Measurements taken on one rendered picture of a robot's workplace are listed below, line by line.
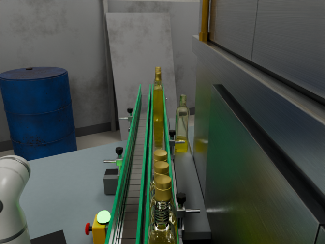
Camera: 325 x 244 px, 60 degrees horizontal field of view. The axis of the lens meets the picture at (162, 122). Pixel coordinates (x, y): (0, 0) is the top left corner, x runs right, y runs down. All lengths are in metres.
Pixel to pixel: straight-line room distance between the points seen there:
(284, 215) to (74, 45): 3.27
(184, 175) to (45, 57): 2.60
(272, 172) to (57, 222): 0.95
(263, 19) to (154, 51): 3.16
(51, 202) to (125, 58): 2.42
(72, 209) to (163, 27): 2.85
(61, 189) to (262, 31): 1.10
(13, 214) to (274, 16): 0.68
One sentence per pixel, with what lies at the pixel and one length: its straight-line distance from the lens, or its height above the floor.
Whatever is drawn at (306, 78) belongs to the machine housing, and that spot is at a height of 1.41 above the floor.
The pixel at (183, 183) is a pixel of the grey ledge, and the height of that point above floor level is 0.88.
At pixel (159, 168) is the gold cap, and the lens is 0.62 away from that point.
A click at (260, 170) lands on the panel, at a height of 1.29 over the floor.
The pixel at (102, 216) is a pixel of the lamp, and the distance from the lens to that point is 1.00.
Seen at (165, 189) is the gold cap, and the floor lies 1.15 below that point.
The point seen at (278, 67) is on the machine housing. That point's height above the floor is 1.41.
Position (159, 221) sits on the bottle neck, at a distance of 0.55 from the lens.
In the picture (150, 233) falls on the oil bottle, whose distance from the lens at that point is 0.58.
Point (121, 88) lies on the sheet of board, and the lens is 3.41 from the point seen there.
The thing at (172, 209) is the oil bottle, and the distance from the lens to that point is 0.62.
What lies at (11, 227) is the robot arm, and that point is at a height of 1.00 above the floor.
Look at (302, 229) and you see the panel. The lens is 0.30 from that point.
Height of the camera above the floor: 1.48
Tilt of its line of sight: 21 degrees down
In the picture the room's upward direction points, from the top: straight up
